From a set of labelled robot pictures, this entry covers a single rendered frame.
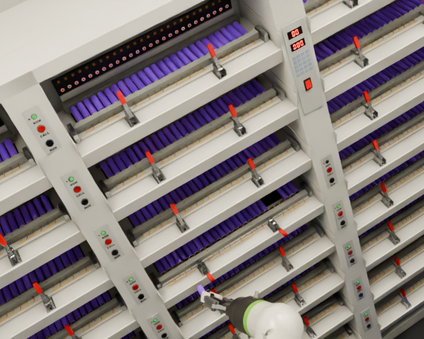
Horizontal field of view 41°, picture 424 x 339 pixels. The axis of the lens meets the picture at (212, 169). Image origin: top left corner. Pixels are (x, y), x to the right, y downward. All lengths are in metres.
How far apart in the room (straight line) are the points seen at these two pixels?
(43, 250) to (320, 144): 0.86
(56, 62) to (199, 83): 0.39
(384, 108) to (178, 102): 0.73
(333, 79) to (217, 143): 0.40
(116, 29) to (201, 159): 0.44
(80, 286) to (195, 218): 0.38
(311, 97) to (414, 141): 0.52
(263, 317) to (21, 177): 0.68
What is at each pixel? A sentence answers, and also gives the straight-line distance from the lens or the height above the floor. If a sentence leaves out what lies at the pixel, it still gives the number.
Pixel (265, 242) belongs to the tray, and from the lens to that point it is 1.82.
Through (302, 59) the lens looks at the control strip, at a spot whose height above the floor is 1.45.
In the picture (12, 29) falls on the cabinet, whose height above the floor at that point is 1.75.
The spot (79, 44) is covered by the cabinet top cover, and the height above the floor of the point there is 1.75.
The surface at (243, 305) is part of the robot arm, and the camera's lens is 1.40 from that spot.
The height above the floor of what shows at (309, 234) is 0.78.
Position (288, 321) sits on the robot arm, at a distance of 1.29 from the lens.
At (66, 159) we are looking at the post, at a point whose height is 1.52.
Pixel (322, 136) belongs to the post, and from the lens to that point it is 1.75.
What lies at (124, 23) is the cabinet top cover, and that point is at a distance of 1.37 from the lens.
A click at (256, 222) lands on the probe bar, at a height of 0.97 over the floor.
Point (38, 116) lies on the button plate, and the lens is 1.37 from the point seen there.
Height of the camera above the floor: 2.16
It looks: 34 degrees down
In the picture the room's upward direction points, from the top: 22 degrees counter-clockwise
